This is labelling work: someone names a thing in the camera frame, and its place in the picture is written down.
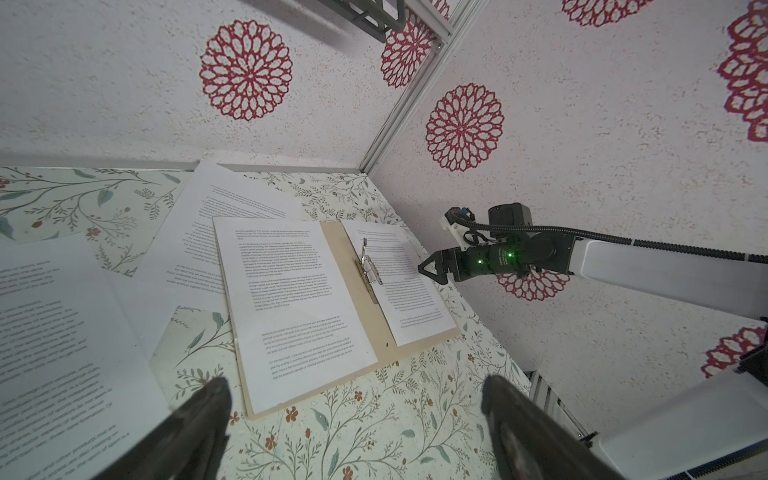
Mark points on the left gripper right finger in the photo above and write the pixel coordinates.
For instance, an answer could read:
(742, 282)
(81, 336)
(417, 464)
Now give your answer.
(528, 444)

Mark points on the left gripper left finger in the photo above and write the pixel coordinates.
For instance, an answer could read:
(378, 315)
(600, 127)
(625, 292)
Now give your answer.
(188, 444)

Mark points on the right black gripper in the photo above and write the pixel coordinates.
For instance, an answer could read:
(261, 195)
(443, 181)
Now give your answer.
(516, 254)

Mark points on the printed paper sheet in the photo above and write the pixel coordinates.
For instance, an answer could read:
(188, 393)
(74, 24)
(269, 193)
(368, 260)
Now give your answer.
(409, 300)
(295, 325)
(76, 389)
(181, 267)

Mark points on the brown cardboard folder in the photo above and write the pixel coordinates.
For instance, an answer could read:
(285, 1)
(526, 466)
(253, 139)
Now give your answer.
(357, 277)

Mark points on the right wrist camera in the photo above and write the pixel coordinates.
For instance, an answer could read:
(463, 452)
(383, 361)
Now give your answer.
(514, 214)

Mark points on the dark grey wall shelf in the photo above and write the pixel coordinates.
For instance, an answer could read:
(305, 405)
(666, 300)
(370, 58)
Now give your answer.
(370, 16)

